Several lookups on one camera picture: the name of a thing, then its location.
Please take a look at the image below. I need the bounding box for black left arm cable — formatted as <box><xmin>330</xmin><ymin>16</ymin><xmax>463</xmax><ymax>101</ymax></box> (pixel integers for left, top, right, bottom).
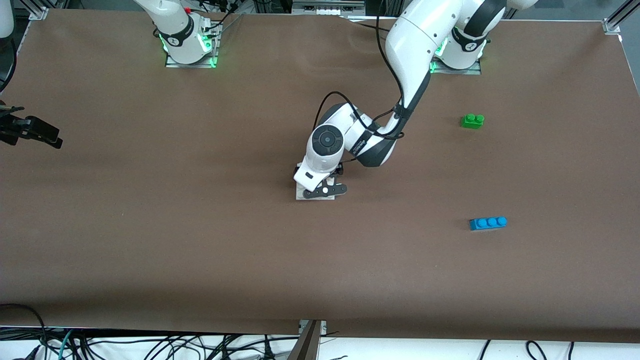
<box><xmin>312</xmin><ymin>0</ymin><xmax>408</xmax><ymax>166</ymax></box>

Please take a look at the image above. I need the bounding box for blue three-stud block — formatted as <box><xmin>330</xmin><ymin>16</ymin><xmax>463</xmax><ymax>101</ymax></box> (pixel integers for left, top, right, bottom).
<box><xmin>469</xmin><ymin>216</ymin><xmax>508</xmax><ymax>232</ymax></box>

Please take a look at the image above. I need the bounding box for aluminium frame profile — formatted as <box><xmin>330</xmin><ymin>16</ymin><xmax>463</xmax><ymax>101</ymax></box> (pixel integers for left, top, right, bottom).
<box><xmin>20</xmin><ymin>0</ymin><xmax>49</xmax><ymax>21</ymax></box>
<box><xmin>602</xmin><ymin>0</ymin><xmax>640</xmax><ymax>35</ymax></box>

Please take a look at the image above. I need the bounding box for brown table leg post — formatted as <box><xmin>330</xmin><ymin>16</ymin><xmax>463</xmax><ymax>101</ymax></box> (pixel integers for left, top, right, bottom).
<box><xmin>286</xmin><ymin>320</ymin><xmax>321</xmax><ymax>360</ymax></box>

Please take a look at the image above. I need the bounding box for white studded base plate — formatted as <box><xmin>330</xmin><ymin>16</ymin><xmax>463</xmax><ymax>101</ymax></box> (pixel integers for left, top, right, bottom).
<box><xmin>295</xmin><ymin>164</ymin><xmax>337</xmax><ymax>201</ymax></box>

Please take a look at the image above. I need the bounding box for brown table cover sheet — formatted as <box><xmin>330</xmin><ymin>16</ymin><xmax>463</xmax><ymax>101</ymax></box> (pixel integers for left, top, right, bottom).
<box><xmin>0</xmin><ymin>9</ymin><xmax>640</xmax><ymax>346</ymax></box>

